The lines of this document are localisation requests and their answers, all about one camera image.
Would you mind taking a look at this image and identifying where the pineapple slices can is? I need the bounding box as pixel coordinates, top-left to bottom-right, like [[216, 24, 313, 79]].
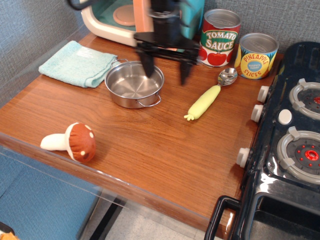
[[234, 32, 279, 80]]

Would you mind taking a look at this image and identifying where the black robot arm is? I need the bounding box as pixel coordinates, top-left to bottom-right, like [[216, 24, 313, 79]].
[[133, 0, 200, 85]]

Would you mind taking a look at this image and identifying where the spoon with yellow handle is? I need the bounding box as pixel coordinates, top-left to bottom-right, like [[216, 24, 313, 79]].
[[184, 67, 238, 121]]

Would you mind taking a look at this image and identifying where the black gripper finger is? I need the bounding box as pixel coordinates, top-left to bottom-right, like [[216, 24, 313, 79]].
[[138, 51, 155, 78], [180, 61, 193, 85]]

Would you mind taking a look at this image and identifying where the tomato sauce can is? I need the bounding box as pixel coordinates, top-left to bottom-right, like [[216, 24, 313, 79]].
[[198, 8, 242, 67]]

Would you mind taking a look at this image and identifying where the teal toy microwave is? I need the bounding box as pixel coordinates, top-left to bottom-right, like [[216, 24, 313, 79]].
[[81, 0, 205, 47]]

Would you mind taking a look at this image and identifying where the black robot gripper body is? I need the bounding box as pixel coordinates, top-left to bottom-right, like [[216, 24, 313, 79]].
[[134, 9, 200, 65]]

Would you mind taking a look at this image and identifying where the clear acrylic table guard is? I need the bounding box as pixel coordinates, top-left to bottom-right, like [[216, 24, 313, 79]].
[[0, 134, 210, 240]]

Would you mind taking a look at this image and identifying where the small stainless steel pot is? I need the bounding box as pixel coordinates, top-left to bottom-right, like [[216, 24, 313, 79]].
[[104, 59, 165, 109]]

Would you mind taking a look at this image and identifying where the plush brown mushroom toy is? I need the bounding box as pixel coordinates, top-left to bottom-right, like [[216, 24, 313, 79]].
[[40, 122, 96, 163]]

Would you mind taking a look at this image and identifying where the black toy stove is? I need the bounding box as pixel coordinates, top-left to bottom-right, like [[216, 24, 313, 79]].
[[205, 41, 320, 240]]

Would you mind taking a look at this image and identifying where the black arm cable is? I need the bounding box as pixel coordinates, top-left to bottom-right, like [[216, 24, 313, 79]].
[[65, 0, 92, 11]]

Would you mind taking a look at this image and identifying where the orange object bottom left corner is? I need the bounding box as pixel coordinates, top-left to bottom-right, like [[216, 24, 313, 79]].
[[0, 222, 19, 240]]

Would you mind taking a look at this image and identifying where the light blue folded cloth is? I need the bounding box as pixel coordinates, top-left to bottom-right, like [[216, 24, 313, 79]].
[[38, 40, 117, 88]]

